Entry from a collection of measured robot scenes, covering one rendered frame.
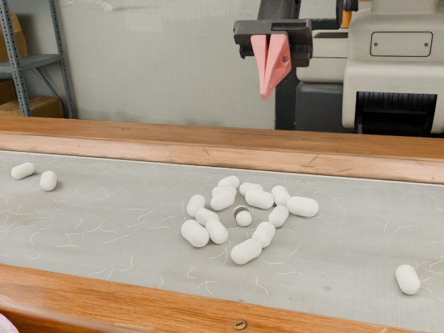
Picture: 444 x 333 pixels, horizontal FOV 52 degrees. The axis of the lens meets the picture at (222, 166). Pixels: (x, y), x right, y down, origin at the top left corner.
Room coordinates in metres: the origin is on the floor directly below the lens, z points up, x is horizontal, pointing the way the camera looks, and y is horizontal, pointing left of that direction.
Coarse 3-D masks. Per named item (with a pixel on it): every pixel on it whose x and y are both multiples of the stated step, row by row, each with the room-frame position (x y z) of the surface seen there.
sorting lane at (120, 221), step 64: (0, 192) 0.57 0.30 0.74; (64, 192) 0.56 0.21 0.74; (128, 192) 0.55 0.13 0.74; (192, 192) 0.54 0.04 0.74; (320, 192) 0.52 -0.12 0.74; (384, 192) 0.51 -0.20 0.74; (0, 256) 0.41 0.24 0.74; (64, 256) 0.40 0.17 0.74; (128, 256) 0.40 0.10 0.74; (192, 256) 0.39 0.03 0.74; (320, 256) 0.38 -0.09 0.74; (384, 256) 0.38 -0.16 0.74; (384, 320) 0.29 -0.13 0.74
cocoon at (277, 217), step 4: (276, 208) 0.45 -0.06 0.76; (280, 208) 0.45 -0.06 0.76; (284, 208) 0.45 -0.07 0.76; (272, 212) 0.44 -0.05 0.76; (276, 212) 0.44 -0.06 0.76; (280, 212) 0.44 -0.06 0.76; (284, 212) 0.45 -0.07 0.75; (288, 212) 0.45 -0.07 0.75; (272, 216) 0.44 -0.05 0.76; (276, 216) 0.44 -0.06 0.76; (280, 216) 0.44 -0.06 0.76; (284, 216) 0.44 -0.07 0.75; (272, 220) 0.44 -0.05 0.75; (276, 220) 0.43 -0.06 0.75; (280, 220) 0.44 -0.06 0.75; (284, 220) 0.44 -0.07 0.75; (272, 224) 0.44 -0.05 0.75; (276, 224) 0.43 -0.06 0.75; (280, 224) 0.43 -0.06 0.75
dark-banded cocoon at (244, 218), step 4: (236, 208) 0.46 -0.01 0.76; (240, 212) 0.45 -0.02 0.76; (244, 212) 0.45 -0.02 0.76; (248, 212) 0.45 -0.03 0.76; (240, 216) 0.44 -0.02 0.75; (244, 216) 0.44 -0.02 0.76; (248, 216) 0.44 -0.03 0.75; (236, 220) 0.45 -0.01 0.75; (240, 220) 0.44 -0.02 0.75; (244, 220) 0.44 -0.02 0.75; (248, 220) 0.44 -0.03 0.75; (240, 224) 0.44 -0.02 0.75; (244, 224) 0.44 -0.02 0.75; (248, 224) 0.44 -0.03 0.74
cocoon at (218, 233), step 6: (210, 222) 0.43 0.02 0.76; (216, 222) 0.43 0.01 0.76; (210, 228) 0.42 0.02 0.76; (216, 228) 0.41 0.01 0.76; (222, 228) 0.41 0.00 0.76; (210, 234) 0.41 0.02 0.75; (216, 234) 0.41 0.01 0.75; (222, 234) 0.41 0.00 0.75; (216, 240) 0.41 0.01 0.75; (222, 240) 0.41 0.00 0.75
